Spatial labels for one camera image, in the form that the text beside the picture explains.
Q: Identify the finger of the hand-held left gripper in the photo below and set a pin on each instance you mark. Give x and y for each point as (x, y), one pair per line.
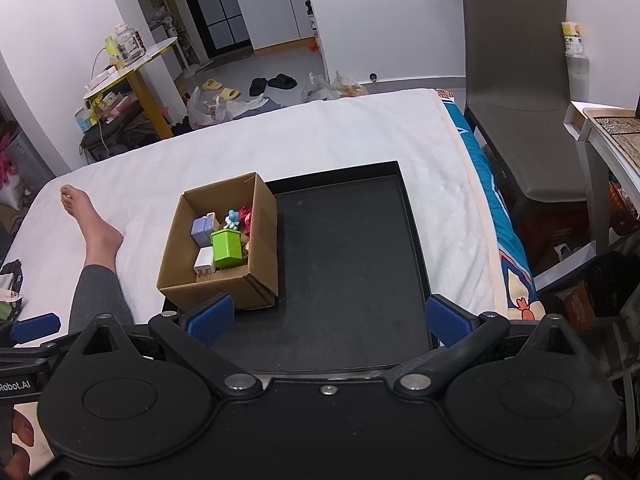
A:
(52, 348)
(35, 326)

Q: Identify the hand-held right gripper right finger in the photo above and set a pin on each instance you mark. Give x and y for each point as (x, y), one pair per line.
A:
(447, 321)

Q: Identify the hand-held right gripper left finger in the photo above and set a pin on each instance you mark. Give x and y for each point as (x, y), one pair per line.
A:
(210, 321)

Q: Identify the brown cardboard box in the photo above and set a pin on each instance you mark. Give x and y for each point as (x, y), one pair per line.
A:
(220, 290)

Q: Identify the white charger plug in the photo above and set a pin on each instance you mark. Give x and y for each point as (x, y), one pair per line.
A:
(205, 260)

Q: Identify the green toy bin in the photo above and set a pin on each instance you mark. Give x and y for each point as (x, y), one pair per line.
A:
(227, 250)

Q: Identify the purple charger block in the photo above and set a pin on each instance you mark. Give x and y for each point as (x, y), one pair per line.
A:
(202, 232)

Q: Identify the blue and red figurine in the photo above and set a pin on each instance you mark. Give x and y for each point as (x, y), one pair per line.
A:
(231, 219)

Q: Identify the black tray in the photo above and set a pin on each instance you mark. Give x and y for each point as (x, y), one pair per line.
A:
(340, 260)

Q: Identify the person's left hand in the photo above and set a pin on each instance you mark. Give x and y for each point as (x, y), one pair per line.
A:
(22, 430)

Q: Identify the patterned cloth bag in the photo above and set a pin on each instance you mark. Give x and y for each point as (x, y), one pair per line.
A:
(10, 290)

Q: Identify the person's left leg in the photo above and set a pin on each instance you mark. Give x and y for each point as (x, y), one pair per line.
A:
(100, 240)

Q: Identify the white flat box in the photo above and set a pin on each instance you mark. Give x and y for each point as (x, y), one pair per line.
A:
(565, 267)

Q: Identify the blue printed bedsheet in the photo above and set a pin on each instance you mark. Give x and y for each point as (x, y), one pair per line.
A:
(487, 170)

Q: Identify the pink plush toy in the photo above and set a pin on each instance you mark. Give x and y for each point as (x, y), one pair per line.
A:
(7, 160)

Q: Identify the white plastic bag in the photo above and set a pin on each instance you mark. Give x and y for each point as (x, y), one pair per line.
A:
(325, 90)
(205, 110)

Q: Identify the white blanket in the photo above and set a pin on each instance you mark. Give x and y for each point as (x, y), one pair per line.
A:
(350, 130)

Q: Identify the yellow side table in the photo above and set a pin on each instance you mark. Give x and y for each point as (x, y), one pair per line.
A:
(150, 105)

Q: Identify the yellow slipper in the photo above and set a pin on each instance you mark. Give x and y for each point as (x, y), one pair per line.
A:
(211, 85)
(227, 94)

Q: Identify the white desk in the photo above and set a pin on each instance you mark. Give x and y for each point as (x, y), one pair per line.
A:
(595, 135)

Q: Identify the black slipper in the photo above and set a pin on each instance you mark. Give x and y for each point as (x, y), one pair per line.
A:
(282, 81)
(257, 86)

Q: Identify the grey chair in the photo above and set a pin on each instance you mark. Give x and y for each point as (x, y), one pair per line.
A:
(510, 60)

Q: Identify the yellow-green bottle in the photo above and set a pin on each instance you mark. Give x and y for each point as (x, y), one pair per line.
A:
(111, 50)

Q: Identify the clear jar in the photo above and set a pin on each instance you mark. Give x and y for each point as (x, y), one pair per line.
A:
(131, 45)

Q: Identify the orange bag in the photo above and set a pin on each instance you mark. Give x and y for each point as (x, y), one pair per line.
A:
(313, 45)

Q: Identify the yellow and white carton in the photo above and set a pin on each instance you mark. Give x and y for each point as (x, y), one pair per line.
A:
(573, 40)

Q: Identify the black grid door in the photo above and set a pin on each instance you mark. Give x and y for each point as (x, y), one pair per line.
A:
(220, 10)

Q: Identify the white cabinet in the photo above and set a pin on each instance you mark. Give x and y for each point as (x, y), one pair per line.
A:
(272, 15)

